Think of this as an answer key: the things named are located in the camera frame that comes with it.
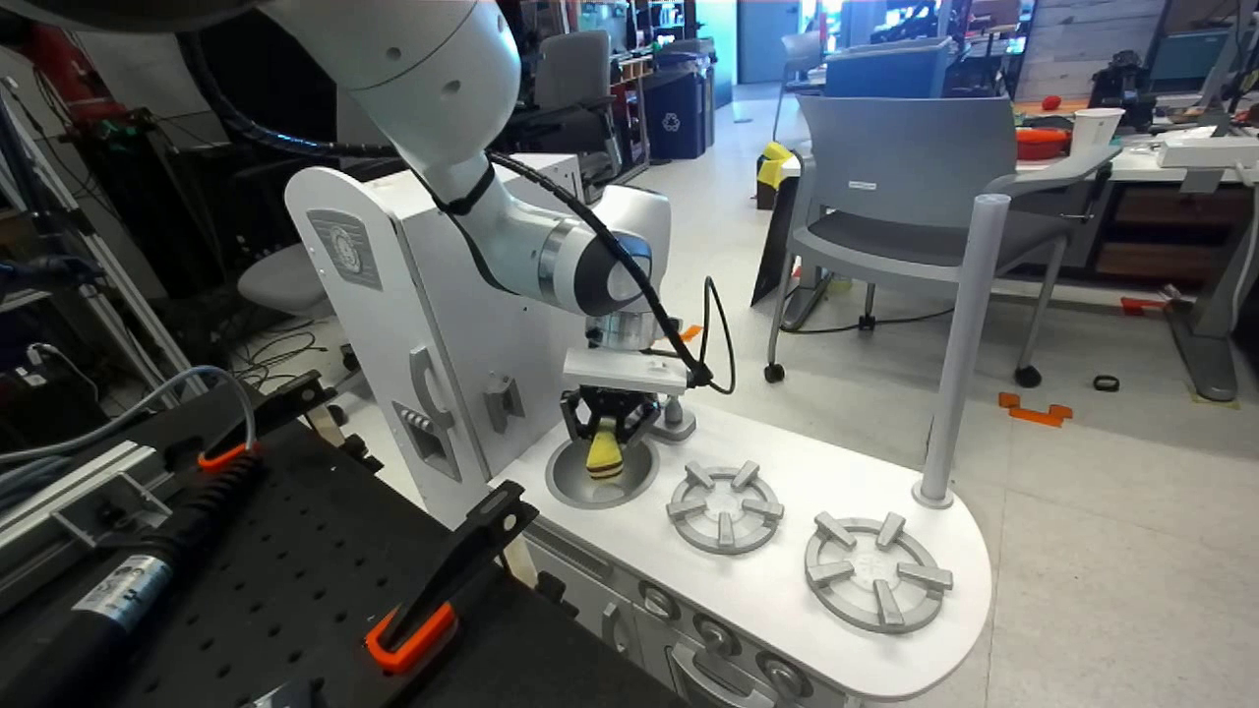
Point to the office desk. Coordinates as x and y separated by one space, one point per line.
1184 200

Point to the grey toy faucet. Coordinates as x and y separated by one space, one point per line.
673 417

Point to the yellow toy object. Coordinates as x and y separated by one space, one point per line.
604 454

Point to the orange floor tape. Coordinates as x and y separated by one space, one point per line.
1035 412

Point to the metal tripod frame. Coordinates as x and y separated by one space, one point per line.
94 251

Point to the black backpack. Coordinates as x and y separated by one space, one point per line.
1122 84

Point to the yellow black floor item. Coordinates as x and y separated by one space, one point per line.
776 171

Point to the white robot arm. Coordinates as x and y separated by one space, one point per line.
418 65

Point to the red object on desk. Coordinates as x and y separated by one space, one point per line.
1039 145

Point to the grey round toy sink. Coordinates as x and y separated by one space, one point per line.
571 479

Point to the white grey toy cabinet tower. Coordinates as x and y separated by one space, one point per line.
448 354

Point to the blue recycling bin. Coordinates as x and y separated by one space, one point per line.
677 120

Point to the grey toy knob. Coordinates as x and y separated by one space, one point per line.
718 634
659 604

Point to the grey chair with casters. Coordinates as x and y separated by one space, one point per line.
908 171

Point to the white round stool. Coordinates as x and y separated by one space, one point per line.
283 277

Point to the black bar clamp ribbed grip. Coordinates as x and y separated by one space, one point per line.
159 551

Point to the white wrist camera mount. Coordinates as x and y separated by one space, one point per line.
630 373

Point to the grey toy kitchen pole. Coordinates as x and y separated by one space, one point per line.
965 339

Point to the white box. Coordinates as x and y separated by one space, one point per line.
1096 132

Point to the white toy kitchen counter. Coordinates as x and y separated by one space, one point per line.
790 572

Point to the grey office chair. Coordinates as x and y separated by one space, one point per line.
571 84

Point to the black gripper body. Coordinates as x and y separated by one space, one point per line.
611 404

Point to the grey toy stove burner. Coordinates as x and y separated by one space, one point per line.
874 572
725 505

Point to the aluminium rail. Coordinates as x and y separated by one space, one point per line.
72 495

